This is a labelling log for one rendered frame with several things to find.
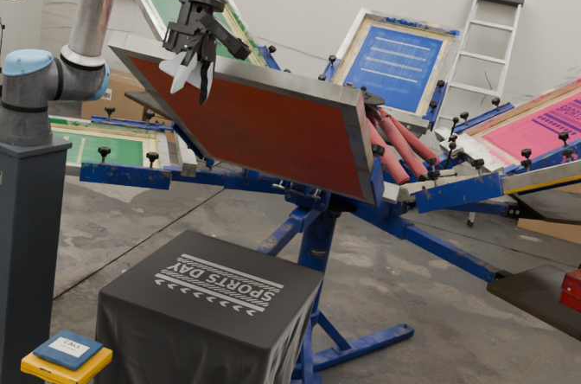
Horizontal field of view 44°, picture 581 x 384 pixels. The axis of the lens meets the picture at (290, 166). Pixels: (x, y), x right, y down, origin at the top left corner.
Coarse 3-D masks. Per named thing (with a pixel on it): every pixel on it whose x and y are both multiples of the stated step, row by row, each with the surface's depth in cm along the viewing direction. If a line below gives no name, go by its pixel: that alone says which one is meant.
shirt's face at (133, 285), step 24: (192, 240) 208; (216, 240) 212; (144, 264) 189; (168, 264) 191; (240, 264) 199; (264, 264) 202; (288, 264) 205; (120, 288) 174; (144, 288) 176; (168, 288) 179; (288, 288) 191; (168, 312) 167; (192, 312) 170; (216, 312) 172; (240, 312) 174; (264, 312) 176; (288, 312) 178; (240, 336) 163; (264, 336) 165
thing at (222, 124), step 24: (144, 72) 170; (168, 96) 182; (192, 96) 176; (216, 96) 169; (192, 120) 196; (216, 120) 189; (240, 120) 181; (216, 144) 213; (240, 144) 204; (264, 144) 196; (264, 168) 221
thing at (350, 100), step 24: (120, 48) 160; (144, 48) 158; (216, 72) 154; (240, 72) 152; (264, 72) 151; (312, 96) 148; (336, 96) 147; (360, 96) 147; (360, 120) 154; (360, 144) 168; (360, 168) 187; (336, 192) 220
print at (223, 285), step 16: (192, 256) 198; (160, 272) 186; (176, 272) 187; (192, 272) 189; (208, 272) 191; (224, 272) 192; (240, 272) 194; (176, 288) 179; (192, 288) 181; (208, 288) 182; (224, 288) 184; (240, 288) 186; (256, 288) 187; (272, 288) 189; (224, 304) 176; (240, 304) 177; (256, 304) 179
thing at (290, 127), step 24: (240, 96) 163; (264, 96) 158; (288, 96) 153; (264, 120) 175; (288, 120) 169; (312, 120) 163; (336, 120) 158; (288, 144) 188; (312, 144) 181; (336, 144) 174; (288, 168) 211; (312, 168) 202; (336, 168) 194; (360, 192) 211
